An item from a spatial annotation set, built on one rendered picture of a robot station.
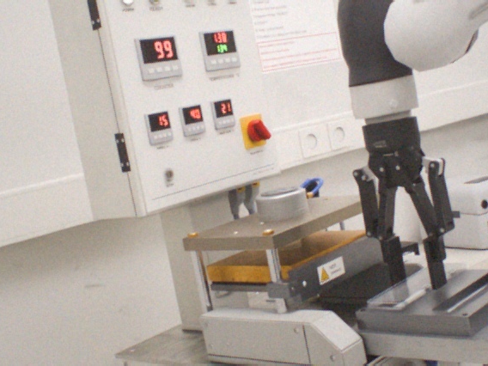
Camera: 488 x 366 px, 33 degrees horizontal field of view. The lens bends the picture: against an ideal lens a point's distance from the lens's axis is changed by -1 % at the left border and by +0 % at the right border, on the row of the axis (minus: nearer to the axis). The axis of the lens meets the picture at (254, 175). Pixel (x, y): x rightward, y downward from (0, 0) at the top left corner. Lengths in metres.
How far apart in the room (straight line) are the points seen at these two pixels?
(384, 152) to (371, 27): 0.17
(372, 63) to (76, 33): 0.47
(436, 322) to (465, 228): 1.18
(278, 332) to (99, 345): 0.71
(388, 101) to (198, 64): 0.39
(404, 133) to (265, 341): 0.34
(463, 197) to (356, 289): 0.87
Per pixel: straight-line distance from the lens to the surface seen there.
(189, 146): 1.30
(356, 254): 1.23
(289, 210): 1.22
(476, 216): 2.16
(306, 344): 1.08
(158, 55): 1.28
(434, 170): 1.08
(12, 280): 1.65
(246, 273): 1.20
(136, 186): 1.23
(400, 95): 1.08
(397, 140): 1.08
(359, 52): 1.07
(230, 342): 1.18
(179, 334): 1.40
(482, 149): 2.65
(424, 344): 1.04
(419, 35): 0.97
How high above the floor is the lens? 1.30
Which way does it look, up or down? 6 degrees down
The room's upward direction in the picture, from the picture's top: 11 degrees counter-clockwise
